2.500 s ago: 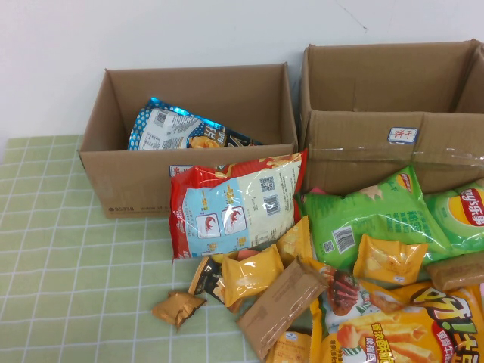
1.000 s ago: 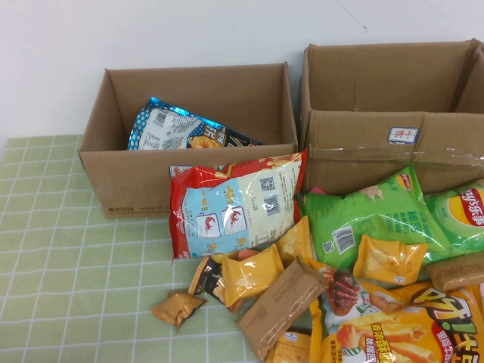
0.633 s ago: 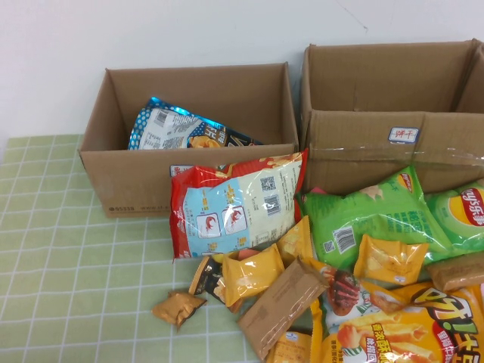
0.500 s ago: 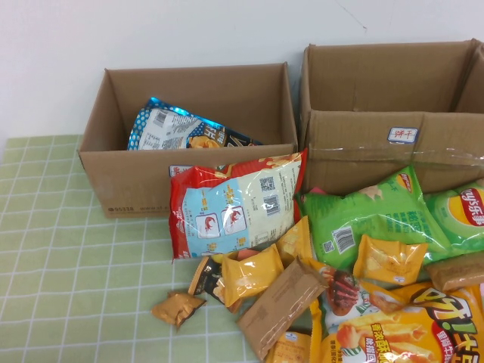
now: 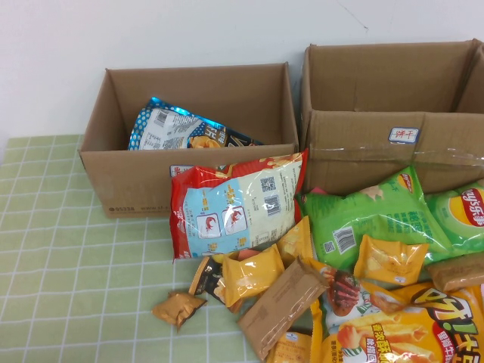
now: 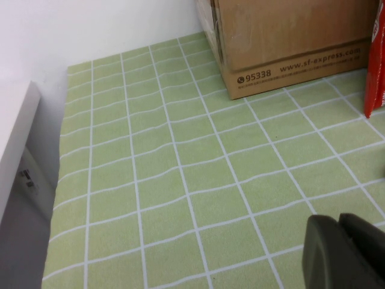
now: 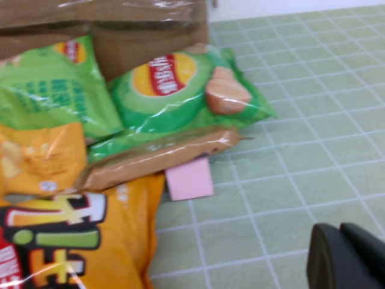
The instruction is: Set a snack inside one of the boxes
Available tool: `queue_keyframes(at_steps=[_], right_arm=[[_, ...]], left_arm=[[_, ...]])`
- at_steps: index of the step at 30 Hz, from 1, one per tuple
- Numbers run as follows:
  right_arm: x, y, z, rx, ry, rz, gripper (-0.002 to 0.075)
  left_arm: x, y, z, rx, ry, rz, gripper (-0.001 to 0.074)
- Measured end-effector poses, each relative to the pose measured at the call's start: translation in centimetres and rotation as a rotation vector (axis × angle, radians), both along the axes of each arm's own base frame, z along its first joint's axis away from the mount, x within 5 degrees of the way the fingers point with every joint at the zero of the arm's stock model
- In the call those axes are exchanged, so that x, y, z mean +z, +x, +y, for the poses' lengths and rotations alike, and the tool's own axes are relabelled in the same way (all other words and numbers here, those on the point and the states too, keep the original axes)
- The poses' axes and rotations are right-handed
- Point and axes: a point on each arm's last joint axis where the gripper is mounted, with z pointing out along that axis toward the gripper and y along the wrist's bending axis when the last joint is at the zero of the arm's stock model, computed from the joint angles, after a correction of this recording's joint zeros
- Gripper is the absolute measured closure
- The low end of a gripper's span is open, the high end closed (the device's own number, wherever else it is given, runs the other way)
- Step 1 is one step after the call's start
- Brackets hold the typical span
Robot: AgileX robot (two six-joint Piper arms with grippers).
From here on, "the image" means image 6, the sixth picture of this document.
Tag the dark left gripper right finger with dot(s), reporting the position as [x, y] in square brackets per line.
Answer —
[371, 250]

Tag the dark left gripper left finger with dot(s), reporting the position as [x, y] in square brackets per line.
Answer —
[328, 259]

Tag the green checked tablecloth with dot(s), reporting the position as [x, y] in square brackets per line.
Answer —
[180, 180]

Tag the red shrimp chips bag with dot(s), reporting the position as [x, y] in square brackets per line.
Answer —
[376, 75]

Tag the printed brown cardboard box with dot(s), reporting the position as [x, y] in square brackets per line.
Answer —
[285, 36]

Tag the white side board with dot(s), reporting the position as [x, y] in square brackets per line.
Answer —
[15, 129]

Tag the grey wall socket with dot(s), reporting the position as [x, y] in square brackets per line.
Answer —
[29, 182]

